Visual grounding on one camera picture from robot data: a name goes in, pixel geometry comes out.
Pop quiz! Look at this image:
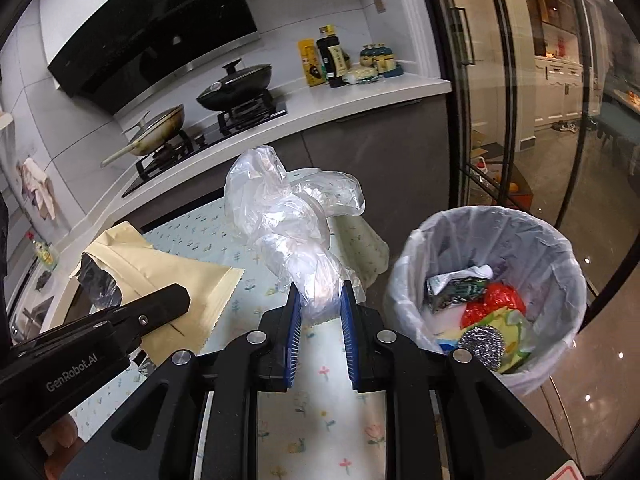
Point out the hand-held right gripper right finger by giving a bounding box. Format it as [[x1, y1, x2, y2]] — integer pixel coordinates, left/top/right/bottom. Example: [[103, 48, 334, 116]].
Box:
[[340, 280, 576, 480]]

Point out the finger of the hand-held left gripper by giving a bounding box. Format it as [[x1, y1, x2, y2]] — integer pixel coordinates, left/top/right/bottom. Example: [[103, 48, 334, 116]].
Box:
[[125, 283, 192, 341]]

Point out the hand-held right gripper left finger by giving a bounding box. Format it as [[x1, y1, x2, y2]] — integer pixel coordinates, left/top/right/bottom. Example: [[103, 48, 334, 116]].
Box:
[[65, 282, 303, 480]]

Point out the beige foil-lined pouch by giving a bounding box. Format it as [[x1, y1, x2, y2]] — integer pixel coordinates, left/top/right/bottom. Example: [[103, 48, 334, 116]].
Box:
[[77, 220, 246, 367]]

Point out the clear plastic bag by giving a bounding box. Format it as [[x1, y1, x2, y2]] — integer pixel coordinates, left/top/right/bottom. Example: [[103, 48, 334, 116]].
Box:
[[223, 145, 367, 328]]

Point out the steel wool scrubber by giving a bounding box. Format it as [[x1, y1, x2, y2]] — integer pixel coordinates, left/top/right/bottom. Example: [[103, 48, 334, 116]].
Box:
[[457, 324, 506, 373]]

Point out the red plastic bag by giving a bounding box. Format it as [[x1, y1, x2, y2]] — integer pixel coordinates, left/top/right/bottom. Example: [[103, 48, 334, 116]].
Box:
[[461, 282, 527, 328]]

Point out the green and yellow wrapper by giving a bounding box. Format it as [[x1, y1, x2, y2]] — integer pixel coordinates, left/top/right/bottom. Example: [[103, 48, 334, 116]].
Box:
[[492, 307, 533, 373]]

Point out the trash bin with white liner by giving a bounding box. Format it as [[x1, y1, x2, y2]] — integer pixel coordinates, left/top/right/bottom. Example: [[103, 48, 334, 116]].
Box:
[[384, 206, 588, 398]]

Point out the person's left hand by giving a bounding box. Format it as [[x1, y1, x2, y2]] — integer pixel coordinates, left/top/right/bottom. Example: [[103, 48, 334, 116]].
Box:
[[37, 412, 81, 480]]

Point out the floral tablecloth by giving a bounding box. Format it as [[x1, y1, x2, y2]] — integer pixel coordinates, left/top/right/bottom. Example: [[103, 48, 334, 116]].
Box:
[[82, 195, 391, 480]]

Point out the dark green foil wrapper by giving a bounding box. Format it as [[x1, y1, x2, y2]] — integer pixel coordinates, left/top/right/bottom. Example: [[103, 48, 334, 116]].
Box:
[[425, 265, 493, 313]]

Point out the small green-label bottle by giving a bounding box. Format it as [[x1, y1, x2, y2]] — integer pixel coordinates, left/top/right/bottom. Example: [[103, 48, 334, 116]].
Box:
[[31, 240, 56, 266]]

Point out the hanging beige rag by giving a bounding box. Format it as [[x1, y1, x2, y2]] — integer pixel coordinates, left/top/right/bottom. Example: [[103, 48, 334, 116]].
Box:
[[19, 157, 57, 220]]

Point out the black gas stove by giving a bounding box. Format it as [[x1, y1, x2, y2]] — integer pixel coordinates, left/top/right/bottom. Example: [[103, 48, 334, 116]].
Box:
[[121, 95, 290, 198]]

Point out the black lidded pan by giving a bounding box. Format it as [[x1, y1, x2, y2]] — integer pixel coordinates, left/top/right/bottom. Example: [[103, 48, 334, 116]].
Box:
[[196, 58, 273, 112]]

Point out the cardboard box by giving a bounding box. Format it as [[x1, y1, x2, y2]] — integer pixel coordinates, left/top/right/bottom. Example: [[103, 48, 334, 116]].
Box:
[[470, 130, 532, 196]]

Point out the black framed glass door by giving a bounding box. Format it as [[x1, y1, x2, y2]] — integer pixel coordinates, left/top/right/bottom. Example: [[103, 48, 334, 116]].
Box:
[[415, 0, 640, 311]]

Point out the black range hood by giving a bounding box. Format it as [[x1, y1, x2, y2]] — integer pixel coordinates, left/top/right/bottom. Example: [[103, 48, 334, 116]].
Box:
[[39, 0, 261, 113]]

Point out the yellow seasoning box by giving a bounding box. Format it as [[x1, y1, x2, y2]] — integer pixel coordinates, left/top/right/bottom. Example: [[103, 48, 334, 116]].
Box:
[[298, 37, 326, 89]]

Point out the dark soy sauce bottle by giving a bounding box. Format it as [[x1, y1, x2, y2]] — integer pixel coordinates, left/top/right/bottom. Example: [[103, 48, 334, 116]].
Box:
[[316, 25, 351, 88]]

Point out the white cabinet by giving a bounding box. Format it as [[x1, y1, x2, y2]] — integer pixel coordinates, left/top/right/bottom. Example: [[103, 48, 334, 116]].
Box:
[[532, 0, 608, 131]]

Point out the wok with pale handle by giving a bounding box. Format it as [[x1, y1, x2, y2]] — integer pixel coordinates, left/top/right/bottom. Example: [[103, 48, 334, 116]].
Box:
[[100, 104, 186, 168]]

